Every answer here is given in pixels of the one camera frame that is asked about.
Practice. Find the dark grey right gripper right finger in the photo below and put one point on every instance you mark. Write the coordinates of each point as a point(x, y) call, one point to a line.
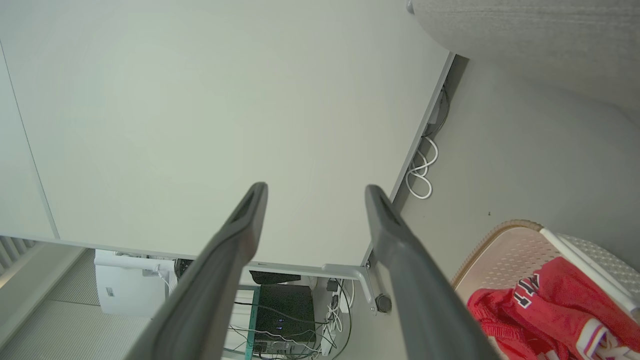
point(425, 310)

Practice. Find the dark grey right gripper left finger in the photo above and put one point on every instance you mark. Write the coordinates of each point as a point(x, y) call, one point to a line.
point(210, 300)

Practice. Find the red jersey with white stripes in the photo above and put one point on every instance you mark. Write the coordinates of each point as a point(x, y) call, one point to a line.
point(560, 295)

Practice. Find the grey fabric sofa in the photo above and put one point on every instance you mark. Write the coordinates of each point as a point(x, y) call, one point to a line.
point(550, 40)

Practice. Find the black caster wheel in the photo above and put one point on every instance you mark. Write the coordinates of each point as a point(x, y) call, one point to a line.
point(383, 303)

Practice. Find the black computer box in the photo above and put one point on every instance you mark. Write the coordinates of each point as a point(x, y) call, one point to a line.
point(285, 305)

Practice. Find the grey partition foot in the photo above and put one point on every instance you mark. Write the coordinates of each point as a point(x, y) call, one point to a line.
point(357, 274)

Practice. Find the white appliance box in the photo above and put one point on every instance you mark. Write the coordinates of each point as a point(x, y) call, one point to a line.
point(125, 295)

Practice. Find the cream perforated laundry basket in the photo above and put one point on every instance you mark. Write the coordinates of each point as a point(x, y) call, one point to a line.
point(505, 255)

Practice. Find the white power strip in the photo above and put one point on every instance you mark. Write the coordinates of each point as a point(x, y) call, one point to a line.
point(327, 345)

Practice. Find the white partition panel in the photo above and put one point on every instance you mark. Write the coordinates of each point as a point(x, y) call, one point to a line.
point(20, 175)
point(225, 100)

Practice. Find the white slatted radiator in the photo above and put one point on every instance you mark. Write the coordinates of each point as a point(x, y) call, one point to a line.
point(12, 250)

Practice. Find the green metal shelf frame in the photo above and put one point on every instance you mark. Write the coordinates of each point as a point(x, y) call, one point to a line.
point(251, 320)

